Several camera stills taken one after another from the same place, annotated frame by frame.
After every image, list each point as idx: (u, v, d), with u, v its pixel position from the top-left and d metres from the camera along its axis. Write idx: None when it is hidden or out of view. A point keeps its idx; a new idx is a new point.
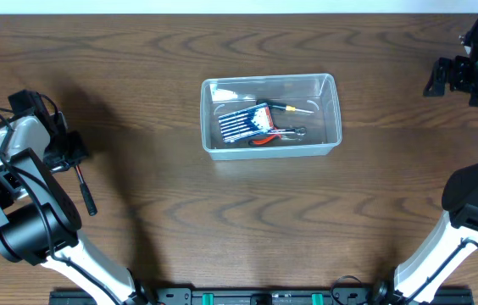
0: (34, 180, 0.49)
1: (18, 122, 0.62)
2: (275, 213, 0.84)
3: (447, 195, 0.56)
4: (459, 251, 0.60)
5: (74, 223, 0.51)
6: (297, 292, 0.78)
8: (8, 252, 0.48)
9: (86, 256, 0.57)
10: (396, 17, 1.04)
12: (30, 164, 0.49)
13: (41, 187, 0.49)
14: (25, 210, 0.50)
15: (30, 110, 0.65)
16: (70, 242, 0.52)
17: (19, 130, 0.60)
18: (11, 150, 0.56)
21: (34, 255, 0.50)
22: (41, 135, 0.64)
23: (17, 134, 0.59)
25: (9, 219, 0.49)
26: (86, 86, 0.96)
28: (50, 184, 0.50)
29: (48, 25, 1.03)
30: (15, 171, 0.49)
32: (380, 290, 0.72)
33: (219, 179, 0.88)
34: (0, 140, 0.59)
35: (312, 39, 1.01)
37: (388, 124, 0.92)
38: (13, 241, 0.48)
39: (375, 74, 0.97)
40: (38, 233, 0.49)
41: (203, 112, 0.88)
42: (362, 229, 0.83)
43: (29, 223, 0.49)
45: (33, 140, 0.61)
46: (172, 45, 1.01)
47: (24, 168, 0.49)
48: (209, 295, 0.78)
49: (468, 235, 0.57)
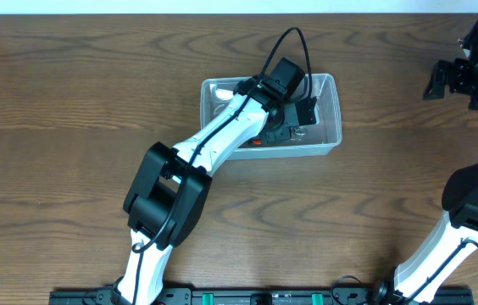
0: (186, 200, 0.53)
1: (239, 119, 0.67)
2: (275, 213, 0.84)
3: (447, 194, 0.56)
4: (459, 251, 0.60)
5: (175, 242, 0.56)
6: (297, 292, 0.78)
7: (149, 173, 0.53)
8: (130, 205, 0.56)
9: (156, 257, 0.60)
10: (396, 17, 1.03)
12: (195, 191, 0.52)
13: (185, 206, 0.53)
14: (164, 197, 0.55)
15: (270, 96, 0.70)
16: (162, 245, 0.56)
17: (232, 128, 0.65)
18: (209, 151, 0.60)
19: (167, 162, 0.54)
21: (137, 222, 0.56)
22: (249, 131, 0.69)
23: (226, 138, 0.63)
25: (151, 193, 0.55)
26: (86, 86, 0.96)
28: (191, 212, 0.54)
29: (48, 25, 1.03)
30: (185, 181, 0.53)
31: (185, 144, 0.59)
32: (380, 290, 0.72)
33: (219, 179, 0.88)
34: (222, 118, 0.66)
35: (312, 39, 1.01)
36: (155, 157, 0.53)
37: (388, 124, 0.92)
38: (137, 209, 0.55)
39: (375, 74, 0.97)
40: (154, 223, 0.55)
41: (202, 113, 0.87)
42: (362, 228, 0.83)
43: (158, 208, 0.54)
45: (230, 147, 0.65)
46: (172, 45, 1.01)
47: (191, 185, 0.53)
48: (209, 295, 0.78)
49: (468, 235, 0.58)
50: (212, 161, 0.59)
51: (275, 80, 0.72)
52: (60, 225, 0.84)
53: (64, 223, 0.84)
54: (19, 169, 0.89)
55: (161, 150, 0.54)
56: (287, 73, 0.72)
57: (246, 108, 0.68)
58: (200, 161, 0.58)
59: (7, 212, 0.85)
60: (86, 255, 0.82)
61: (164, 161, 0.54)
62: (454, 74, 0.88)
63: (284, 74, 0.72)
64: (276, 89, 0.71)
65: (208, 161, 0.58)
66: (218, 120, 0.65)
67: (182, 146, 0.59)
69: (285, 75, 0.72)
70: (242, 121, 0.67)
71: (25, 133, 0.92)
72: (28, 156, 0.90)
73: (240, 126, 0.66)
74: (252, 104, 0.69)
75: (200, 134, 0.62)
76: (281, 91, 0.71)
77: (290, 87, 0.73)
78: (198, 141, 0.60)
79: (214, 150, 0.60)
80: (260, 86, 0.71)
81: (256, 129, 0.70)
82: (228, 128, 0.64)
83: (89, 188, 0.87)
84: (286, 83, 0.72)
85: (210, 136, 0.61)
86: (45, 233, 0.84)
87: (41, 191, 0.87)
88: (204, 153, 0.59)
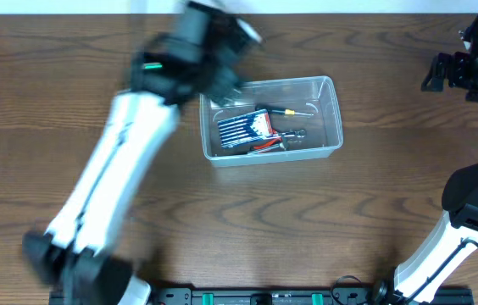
0: (80, 288, 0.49)
1: (135, 125, 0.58)
2: (275, 213, 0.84)
3: (448, 192, 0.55)
4: (459, 250, 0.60)
5: None
6: (297, 292, 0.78)
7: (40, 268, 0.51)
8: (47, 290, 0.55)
9: None
10: (396, 17, 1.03)
12: (84, 277, 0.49)
13: (80, 294, 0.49)
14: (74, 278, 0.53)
15: (169, 73, 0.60)
16: None
17: (113, 159, 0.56)
18: (92, 217, 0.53)
19: (46, 254, 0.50)
21: None
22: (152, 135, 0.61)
23: (115, 173, 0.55)
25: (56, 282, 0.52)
26: (86, 87, 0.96)
28: (96, 292, 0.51)
29: (48, 25, 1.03)
30: (71, 267, 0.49)
31: (57, 220, 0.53)
32: (380, 290, 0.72)
33: (219, 180, 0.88)
34: (91, 168, 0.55)
35: (312, 39, 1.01)
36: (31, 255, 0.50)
37: (388, 124, 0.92)
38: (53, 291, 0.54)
39: (375, 74, 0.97)
40: None
41: (202, 121, 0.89)
42: (362, 228, 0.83)
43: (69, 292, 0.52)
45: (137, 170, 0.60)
46: None
47: (80, 271, 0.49)
48: (209, 295, 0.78)
49: (468, 235, 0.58)
50: (107, 222, 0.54)
51: (180, 40, 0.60)
52: None
53: None
54: (19, 169, 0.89)
55: (35, 241, 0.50)
56: (195, 26, 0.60)
57: (144, 113, 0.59)
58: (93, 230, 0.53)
59: (8, 212, 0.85)
60: None
61: (44, 254, 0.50)
62: (453, 68, 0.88)
63: (190, 32, 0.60)
64: (181, 56, 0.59)
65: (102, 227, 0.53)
66: (93, 170, 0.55)
67: (57, 221, 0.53)
69: (191, 29, 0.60)
70: (141, 125, 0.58)
71: (25, 133, 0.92)
72: (28, 157, 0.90)
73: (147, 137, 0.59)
74: (141, 115, 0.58)
75: (77, 196, 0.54)
76: (186, 55, 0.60)
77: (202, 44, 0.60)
78: (76, 203, 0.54)
79: (108, 208, 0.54)
80: (151, 65, 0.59)
81: (162, 104, 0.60)
82: (113, 166, 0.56)
83: None
84: (195, 40, 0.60)
85: (88, 196, 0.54)
86: None
87: (41, 191, 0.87)
88: (91, 219, 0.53)
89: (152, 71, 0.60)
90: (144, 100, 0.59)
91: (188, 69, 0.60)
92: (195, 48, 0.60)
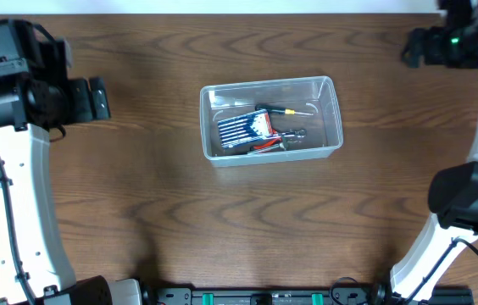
0: None
1: (8, 163, 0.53)
2: (275, 213, 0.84)
3: (434, 196, 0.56)
4: (452, 249, 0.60)
5: None
6: (297, 292, 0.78)
7: None
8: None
9: None
10: (397, 17, 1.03)
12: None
13: None
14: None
15: (4, 89, 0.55)
16: None
17: (12, 202, 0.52)
18: (30, 257, 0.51)
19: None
21: None
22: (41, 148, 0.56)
23: (19, 215, 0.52)
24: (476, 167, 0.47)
25: None
26: None
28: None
29: (49, 26, 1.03)
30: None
31: None
32: (379, 292, 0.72)
33: (219, 180, 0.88)
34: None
35: (312, 39, 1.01)
36: None
37: (388, 124, 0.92)
38: None
39: (375, 74, 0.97)
40: None
41: (202, 120, 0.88)
42: (362, 228, 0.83)
43: None
45: (47, 184, 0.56)
46: (171, 45, 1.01)
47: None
48: (209, 295, 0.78)
49: (458, 235, 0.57)
50: (46, 260, 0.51)
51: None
52: (61, 226, 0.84)
53: (64, 223, 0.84)
54: None
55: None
56: (2, 39, 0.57)
57: None
58: (40, 270, 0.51)
59: None
60: (86, 255, 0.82)
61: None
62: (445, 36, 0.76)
63: (0, 45, 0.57)
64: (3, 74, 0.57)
65: (47, 264, 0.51)
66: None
67: (2, 284, 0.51)
69: (4, 42, 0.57)
70: (10, 158, 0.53)
71: None
72: None
73: (26, 161, 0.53)
74: None
75: (1, 255, 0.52)
76: (13, 68, 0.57)
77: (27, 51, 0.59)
78: (6, 261, 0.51)
79: (36, 248, 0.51)
80: None
81: (24, 117, 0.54)
82: (15, 211, 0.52)
83: (88, 188, 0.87)
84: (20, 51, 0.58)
85: (12, 247, 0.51)
86: None
87: None
88: (29, 263, 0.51)
89: None
90: None
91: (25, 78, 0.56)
92: (26, 61, 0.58)
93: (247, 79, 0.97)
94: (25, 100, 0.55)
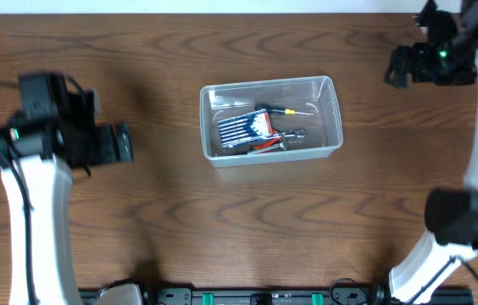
0: None
1: (33, 194, 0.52)
2: (275, 213, 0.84)
3: (430, 216, 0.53)
4: (449, 264, 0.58)
5: None
6: (297, 292, 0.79)
7: None
8: None
9: None
10: (397, 16, 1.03)
12: None
13: None
14: None
15: (37, 128, 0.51)
16: None
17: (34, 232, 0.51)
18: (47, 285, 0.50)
19: None
21: None
22: (62, 188, 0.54)
23: (38, 245, 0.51)
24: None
25: None
26: (86, 87, 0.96)
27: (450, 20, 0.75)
28: None
29: (48, 25, 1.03)
30: None
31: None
32: (377, 294, 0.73)
33: (219, 180, 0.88)
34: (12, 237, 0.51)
35: (312, 39, 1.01)
36: None
37: (388, 124, 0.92)
38: None
39: (375, 74, 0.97)
40: None
41: (202, 120, 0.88)
42: (362, 228, 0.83)
43: None
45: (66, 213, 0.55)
46: (171, 44, 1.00)
47: None
48: (209, 295, 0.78)
49: (457, 253, 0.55)
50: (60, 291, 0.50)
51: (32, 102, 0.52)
52: None
53: None
54: None
55: None
56: (38, 80, 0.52)
57: (28, 183, 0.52)
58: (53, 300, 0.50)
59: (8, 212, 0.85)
60: (86, 255, 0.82)
61: None
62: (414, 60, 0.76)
63: (35, 91, 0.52)
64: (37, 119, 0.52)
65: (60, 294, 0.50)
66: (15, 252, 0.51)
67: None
69: (38, 89, 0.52)
70: (34, 189, 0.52)
71: None
72: None
73: (49, 191, 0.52)
74: (10, 186, 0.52)
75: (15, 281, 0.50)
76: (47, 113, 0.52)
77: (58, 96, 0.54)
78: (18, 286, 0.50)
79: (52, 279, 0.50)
80: (17, 131, 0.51)
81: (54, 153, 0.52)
82: (35, 238, 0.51)
83: (89, 188, 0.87)
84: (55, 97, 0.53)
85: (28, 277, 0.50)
86: None
87: None
88: (43, 292, 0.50)
89: (25, 134, 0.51)
90: (7, 174, 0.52)
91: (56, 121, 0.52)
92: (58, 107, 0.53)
93: (247, 79, 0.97)
94: (54, 140, 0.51)
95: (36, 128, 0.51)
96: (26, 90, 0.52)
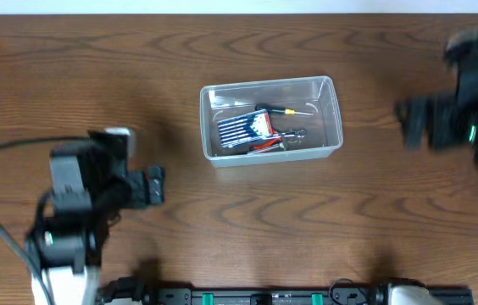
0: None
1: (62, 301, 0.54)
2: (275, 213, 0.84)
3: None
4: None
5: None
6: (297, 292, 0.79)
7: None
8: None
9: None
10: (397, 17, 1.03)
12: None
13: None
14: None
15: (71, 229, 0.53)
16: None
17: None
18: None
19: None
21: None
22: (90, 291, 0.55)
23: None
24: None
25: None
26: (86, 87, 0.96)
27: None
28: None
29: (49, 26, 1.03)
30: None
31: None
32: (377, 296, 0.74)
33: (219, 180, 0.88)
34: None
35: (312, 39, 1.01)
36: None
37: (388, 124, 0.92)
38: None
39: (375, 74, 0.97)
40: None
41: (202, 121, 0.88)
42: (362, 228, 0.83)
43: None
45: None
46: (172, 45, 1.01)
47: None
48: (209, 295, 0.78)
49: None
50: None
51: (66, 192, 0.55)
52: None
53: None
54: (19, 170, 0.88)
55: None
56: (77, 173, 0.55)
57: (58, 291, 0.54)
58: None
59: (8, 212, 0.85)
60: None
61: None
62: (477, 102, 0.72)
63: (69, 180, 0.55)
64: (72, 209, 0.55)
65: None
66: None
67: None
69: (76, 178, 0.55)
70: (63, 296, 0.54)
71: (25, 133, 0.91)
72: (27, 156, 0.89)
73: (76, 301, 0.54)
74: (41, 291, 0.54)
75: None
76: (80, 203, 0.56)
77: (90, 181, 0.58)
78: None
79: None
80: (51, 236, 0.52)
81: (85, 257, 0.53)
82: None
83: None
84: (87, 185, 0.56)
85: None
86: None
87: (41, 191, 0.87)
88: None
89: (58, 236, 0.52)
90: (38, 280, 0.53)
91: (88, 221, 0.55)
92: (89, 195, 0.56)
93: (248, 79, 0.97)
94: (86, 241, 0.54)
95: (70, 227, 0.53)
96: (61, 181, 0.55)
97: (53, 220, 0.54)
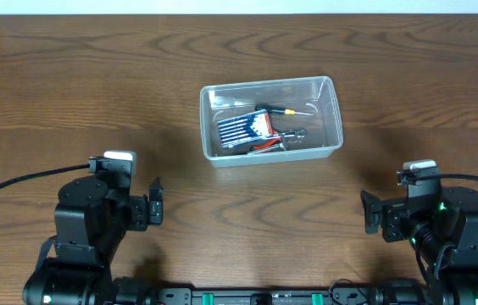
0: None
1: None
2: (275, 213, 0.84)
3: None
4: None
5: None
6: (297, 292, 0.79)
7: None
8: None
9: None
10: (396, 17, 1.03)
12: None
13: None
14: None
15: (69, 289, 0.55)
16: None
17: None
18: None
19: None
21: None
22: None
23: None
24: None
25: None
26: (86, 87, 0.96)
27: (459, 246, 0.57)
28: None
29: (49, 26, 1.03)
30: None
31: None
32: (376, 297, 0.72)
33: (219, 180, 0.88)
34: None
35: (311, 40, 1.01)
36: None
37: (388, 124, 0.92)
38: None
39: (375, 74, 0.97)
40: None
41: (203, 121, 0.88)
42: (362, 228, 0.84)
43: None
45: None
46: (172, 45, 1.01)
47: None
48: (209, 295, 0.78)
49: None
50: None
51: (71, 245, 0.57)
52: None
53: None
54: (18, 170, 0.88)
55: None
56: (79, 226, 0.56)
57: None
58: None
59: (8, 212, 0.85)
60: None
61: None
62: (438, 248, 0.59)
63: (73, 235, 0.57)
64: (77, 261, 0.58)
65: None
66: None
67: None
69: (77, 231, 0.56)
70: None
71: (24, 133, 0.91)
72: (27, 156, 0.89)
73: None
74: None
75: None
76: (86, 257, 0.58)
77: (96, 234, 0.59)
78: None
79: None
80: (50, 293, 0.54)
81: None
82: None
83: None
84: (92, 240, 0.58)
85: None
86: (45, 233, 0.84)
87: (41, 191, 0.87)
88: None
89: (58, 293, 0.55)
90: None
91: (90, 279, 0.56)
92: (94, 249, 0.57)
93: (248, 79, 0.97)
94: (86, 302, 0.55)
95: (69, 287, 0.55)
96: (66, 235, 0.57)
97: (57, 273, 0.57)
